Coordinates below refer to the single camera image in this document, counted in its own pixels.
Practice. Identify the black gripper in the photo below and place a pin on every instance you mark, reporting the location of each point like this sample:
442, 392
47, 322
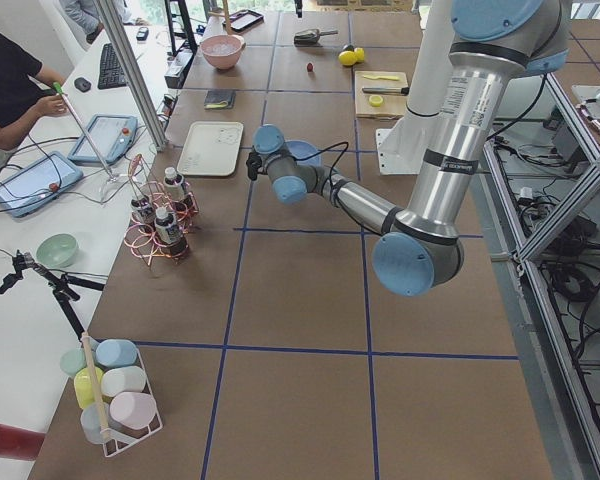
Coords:
253, 165

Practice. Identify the blue round plate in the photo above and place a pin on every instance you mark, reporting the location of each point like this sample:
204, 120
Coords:
304, 152

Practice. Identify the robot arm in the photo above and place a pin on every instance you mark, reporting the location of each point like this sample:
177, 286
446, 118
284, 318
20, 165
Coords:
480, 46

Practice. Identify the cream bear tray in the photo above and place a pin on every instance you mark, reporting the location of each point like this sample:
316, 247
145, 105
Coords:
211, 149

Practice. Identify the grey folded cloth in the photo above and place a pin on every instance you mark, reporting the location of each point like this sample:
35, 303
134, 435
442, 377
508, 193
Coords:
219, 99

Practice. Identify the tea bottle right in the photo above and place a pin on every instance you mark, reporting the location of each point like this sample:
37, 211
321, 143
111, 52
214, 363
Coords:
176, 187

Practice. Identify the tea bottle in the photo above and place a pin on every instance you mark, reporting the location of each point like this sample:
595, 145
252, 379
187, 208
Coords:
170, 234
143, 213
176, 187

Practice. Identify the tea bottle left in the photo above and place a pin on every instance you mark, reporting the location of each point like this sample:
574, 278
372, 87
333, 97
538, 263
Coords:
170, 234

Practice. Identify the pink bowl with ice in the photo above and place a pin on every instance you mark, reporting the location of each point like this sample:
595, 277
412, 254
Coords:
223, 51

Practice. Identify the tea bottle middle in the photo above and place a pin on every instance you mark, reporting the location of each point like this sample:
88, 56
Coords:
143, 213

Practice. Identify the metal scoop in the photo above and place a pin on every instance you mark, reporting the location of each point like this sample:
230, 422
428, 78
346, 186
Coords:
310, 37

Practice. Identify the lemon half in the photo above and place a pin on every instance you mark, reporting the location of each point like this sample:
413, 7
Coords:
375, 100

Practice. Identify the large yellow lemon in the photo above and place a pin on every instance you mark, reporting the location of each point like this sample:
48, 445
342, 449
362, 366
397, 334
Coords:
348, 58

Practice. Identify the wooden cutting board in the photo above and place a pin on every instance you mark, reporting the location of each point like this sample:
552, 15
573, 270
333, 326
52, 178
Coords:
394, 106

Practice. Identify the blue teach pendant far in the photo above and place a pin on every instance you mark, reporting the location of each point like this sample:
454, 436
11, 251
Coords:
112, 135

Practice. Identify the blue teach pendant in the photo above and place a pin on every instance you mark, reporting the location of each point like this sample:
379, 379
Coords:
112, 135
36, 185

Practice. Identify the small yellow lemon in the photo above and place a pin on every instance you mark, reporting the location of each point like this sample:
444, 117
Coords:
359, 53

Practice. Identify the yellow plastic knife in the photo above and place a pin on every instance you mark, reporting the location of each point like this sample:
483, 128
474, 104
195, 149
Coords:
381, 77

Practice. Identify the wooden stand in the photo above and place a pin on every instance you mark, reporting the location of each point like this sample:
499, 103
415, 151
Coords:
226, 13

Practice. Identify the black keyboard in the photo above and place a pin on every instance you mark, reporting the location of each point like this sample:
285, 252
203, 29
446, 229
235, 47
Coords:
111, 73

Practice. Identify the black computer mouse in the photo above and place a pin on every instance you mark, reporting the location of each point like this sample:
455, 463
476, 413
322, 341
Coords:
82, 84

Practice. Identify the blue teach pendant near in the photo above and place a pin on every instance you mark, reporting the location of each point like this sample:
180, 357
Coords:
36, 185

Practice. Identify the long metal stick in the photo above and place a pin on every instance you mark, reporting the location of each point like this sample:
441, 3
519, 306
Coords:
112, 176

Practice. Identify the green small bowl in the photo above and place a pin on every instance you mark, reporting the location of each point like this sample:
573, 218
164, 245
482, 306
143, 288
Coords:
59, 250

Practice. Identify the blue cup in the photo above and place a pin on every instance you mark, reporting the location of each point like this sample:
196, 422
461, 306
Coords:
116, 353

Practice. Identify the white cup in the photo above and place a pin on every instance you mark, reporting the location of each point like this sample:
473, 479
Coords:
123, 379

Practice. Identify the person in black shirt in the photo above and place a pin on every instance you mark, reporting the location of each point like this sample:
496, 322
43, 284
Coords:
27, 93

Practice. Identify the pink cup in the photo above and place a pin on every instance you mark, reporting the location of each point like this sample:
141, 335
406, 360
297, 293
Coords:
134, 410

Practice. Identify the yellow cup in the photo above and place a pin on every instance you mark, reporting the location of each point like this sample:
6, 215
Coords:
83, 388

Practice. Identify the red cylinder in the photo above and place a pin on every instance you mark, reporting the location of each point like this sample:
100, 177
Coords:
20, 444

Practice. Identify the copper wire bottle rack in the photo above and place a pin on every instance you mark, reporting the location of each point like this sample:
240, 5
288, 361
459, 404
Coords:
147, 246

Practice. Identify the aluminium frame post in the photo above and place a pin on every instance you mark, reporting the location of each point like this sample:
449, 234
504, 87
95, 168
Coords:
118, 37

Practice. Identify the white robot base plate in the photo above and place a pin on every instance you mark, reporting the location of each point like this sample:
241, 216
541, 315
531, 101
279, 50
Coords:
399, 150

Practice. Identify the white wire cup rack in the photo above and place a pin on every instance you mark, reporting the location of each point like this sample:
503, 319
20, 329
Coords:
98, 426

